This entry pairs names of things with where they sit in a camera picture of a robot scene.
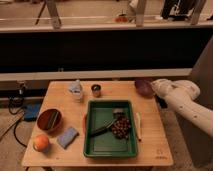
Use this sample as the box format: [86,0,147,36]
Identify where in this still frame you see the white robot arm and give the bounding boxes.
[151,79,213,137]

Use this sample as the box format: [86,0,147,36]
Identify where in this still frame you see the small metal cup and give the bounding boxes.
[91,84,101,98]

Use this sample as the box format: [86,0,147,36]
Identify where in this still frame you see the purple bowl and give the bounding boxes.
[135,79,154,98]

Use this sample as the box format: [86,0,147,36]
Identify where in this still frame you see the wooden stick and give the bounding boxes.
[136,113,142,141]

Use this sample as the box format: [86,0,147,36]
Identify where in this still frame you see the bunch of dark grapes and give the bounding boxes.
[111,117,131,139]

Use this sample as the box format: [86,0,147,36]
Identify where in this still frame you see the green plastic tray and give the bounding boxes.
[83,100,138,158]

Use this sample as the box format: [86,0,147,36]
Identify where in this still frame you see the blue sponge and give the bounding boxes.
[57,127,79,149]

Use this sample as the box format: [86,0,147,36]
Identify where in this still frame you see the brown wooden bowl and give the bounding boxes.
[37,109,62,133]

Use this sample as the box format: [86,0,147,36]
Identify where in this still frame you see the blue box on floor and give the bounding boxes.
[24,103,41,121]

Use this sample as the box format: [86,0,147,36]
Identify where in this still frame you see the orange fruit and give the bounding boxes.
[33,134,49,152]

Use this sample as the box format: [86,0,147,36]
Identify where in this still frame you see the black cable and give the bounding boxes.
[0,87,28,148]

